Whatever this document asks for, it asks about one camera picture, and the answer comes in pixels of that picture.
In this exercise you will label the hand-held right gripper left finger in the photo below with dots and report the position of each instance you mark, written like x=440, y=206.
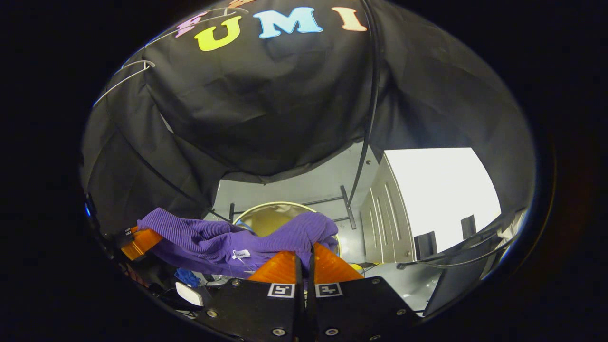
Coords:
x=256, y=311

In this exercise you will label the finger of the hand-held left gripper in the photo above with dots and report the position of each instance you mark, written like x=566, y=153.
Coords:
x=142, y=241

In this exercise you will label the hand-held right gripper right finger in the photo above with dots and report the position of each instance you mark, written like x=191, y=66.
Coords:
x=361, y=311

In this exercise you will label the purple knit garment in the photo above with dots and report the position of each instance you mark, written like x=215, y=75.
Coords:
x=199, y=235

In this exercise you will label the round laundry hamper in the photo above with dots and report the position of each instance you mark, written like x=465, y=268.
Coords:
x=266, y=221

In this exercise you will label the white clothes hanger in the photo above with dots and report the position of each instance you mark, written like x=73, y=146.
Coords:
x=190, y=27
x=137, y=63

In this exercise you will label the black metal clothes rack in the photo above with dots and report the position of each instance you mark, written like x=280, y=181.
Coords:
x=376, y=80

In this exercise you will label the blue crumpled object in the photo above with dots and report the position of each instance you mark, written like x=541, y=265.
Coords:
x=187, y=276

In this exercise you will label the white rounded device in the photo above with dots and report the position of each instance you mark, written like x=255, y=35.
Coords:
x=190, y=294

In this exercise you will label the black rectangular block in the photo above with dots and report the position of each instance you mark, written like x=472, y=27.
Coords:
x=425, y=246
x=468, y=227

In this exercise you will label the black flat panel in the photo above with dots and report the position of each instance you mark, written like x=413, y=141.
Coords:
x=456, y=285

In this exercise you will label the white cabinet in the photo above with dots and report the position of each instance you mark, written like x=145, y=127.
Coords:
x=441, y=190

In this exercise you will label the black backdrop cloth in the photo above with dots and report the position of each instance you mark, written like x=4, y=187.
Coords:
x=266, y=104

